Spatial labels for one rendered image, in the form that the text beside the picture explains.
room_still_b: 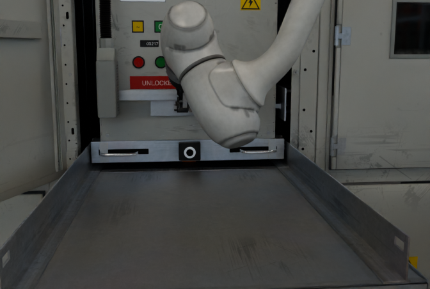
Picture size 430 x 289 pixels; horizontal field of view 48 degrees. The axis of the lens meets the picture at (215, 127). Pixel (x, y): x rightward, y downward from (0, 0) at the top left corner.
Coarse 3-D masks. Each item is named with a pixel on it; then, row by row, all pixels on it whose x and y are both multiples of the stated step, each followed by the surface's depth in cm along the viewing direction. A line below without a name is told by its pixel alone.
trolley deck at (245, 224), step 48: (96, 192) 112; (144, 192) 112; (192, 192) 112; (240, 192) 112; (288, 192) 112; (96, 240) 84; (144, 240) 84; (192, 240) 84; (240, 240) 84; (288, 240) 84; (336, 240) 84; (48, 288) 67; (96, 288) 67; (144, 288) 67; (192, 288) 67; (240, 288) 67; (288, 288) 67; (336, 288) 67; (384, 288) 68
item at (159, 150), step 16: (96, 144) 132; (112, 144) 133; (128, 144) 133; (144, 144) 134; (160, 144) 134; (176, 144) 134; (208, 144) 135; (256, 144) 136; (96, 160) 133; (112, 160) 133; (128, 160) 134; (144, 160) 134; (160, 160) 135; (176, 160) 135; (192, 160) 136
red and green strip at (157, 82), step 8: (136, 80) 132; (144, 80) 132; (152, 80) 132; (160, 80) 132; (168, 80) 132; (136, 88) 132; (144, 88) 132; (152, 88) 132; (160, 88) 133; (168, 88) 133
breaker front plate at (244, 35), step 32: (96, 0) 127; (192, 0) 130; (224, 0) 131; (128, 32) 130; (224, 32) 132; (256, 32) 133; (128, 64) 131; (128, 128) 134; (160, 128) 134; (192, 128) 135
